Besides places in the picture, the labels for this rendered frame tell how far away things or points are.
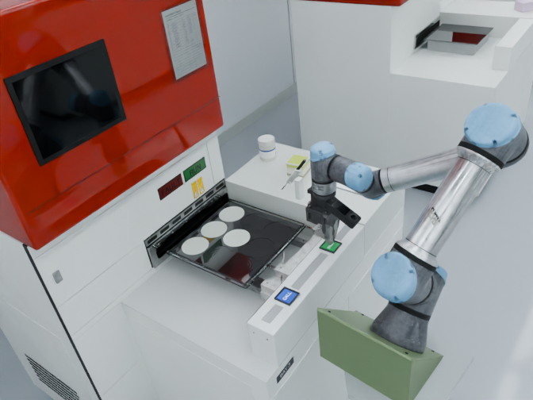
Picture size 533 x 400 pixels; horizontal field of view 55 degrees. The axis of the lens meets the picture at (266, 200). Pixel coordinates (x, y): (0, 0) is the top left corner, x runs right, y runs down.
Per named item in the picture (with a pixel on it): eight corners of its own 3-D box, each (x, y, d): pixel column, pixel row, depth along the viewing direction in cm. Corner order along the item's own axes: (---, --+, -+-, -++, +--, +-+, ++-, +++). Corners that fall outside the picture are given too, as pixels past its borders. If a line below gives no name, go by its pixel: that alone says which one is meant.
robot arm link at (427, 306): (438, 317, 140) (457, 271, 139) (420, 314, 129) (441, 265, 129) (399, 298, 147) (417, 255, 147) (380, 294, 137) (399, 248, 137)
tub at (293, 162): (286, 177, 204) (285, 162, 200) (294, 167, 209) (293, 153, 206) (303, 180, 201) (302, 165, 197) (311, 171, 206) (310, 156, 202)
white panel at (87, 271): (68, 338, 166) (21, 244, 143) (226, 206, 217) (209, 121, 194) (74, 342, 164) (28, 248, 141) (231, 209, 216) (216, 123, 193)
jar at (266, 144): (257, 159, 218) (254, 140, 212) (266, 152, 222) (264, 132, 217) (270, 163, 214) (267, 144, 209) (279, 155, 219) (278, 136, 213)
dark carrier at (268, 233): (170, 251, 185) (170, 250, 185) (229, 201, 207) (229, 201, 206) (245, 284, 167) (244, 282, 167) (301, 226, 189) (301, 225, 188)
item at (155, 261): (151, 267, 186) (145, 247, 181) (227, 204, 214) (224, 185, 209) (155, 268, 185) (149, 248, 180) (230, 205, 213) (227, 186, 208)
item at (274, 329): (251, 354, 153) (246, 322, 145) (341, 248, 188) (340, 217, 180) (278, 367, 148) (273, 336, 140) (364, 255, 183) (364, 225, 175)
